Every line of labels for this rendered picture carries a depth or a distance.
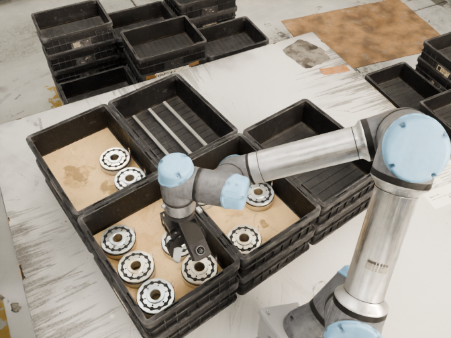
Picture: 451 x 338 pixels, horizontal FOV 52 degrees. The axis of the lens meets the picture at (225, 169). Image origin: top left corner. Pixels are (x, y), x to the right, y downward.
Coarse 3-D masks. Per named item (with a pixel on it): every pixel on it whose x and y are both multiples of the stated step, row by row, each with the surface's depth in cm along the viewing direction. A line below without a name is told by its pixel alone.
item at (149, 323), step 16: (128, 192) 138; (96, 208) 134; (80, 224) 130; (208, 224) 130; (112, 272) 120; (224, 272) 121; (208, 288) 119; (176, 304) 115; (144, 320) 112; (160, 320) 114
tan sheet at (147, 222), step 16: (144, 208) 146; (160, 208) 146; (128, 224) 142; (144, 224) 142; (160, 224) 142; (96, 240) 138; (144, 240) 138; (160, 240) 139; (160, 256) 135; (160, 272) 132; (176, 272) 132; (128, 288) 128; (176, 288) 128; (192, 288) 128
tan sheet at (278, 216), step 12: (276, 204) 148; (216, 216) 144; (228, 216) 144; (240, 216) 145; (252, 216) 145; (264, 216) 145; (276, 216) 145; (288, 216) 145; (228, 228) 142; (264, 228) 142; (276, 228) 142; (264, 240) 139
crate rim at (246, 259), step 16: (224, 144) 152; (192, 160) 146; (288, 176) 142; (304, 192) 138; (320, 208) 135; (304, 224) 133; (224, 240) 127; (272, 240) 127; (240, 256) 124; (256, 256) 126
